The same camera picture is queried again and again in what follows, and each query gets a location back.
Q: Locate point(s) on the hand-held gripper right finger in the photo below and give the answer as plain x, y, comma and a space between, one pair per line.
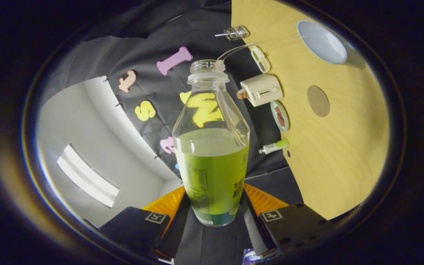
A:
252, 228

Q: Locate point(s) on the round brown coaster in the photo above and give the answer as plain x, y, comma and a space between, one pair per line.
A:
318, 101

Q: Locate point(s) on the pale green plate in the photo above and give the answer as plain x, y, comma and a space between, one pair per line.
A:
286, 119

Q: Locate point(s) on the wooden table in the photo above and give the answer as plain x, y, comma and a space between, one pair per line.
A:
344, 154

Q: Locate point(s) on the small white green bottle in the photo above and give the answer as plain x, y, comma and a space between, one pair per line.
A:
272, 147

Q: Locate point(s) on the brown food piece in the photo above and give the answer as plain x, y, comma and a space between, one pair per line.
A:
279, 112
282, 122

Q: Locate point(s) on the ceiling light panel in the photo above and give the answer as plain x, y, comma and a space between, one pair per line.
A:
87, 176

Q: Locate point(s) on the cream toaster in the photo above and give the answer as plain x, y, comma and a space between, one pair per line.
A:
261, 90

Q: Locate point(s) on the brown bread slice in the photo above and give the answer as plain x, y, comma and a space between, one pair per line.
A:
242, 94

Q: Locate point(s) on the black backdrop cloth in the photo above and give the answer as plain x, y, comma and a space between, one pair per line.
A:
153, 48

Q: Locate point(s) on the white divided snack tray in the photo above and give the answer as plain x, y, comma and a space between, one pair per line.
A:
260, 59

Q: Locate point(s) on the white straw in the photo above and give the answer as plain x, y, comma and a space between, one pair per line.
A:
221, 35

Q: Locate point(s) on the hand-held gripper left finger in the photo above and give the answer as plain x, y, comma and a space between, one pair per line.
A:
179, 228

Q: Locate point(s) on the clear juice bottle green label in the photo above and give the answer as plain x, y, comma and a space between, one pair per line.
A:
212, 176

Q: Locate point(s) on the white cup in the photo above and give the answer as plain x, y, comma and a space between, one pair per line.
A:
322, 42

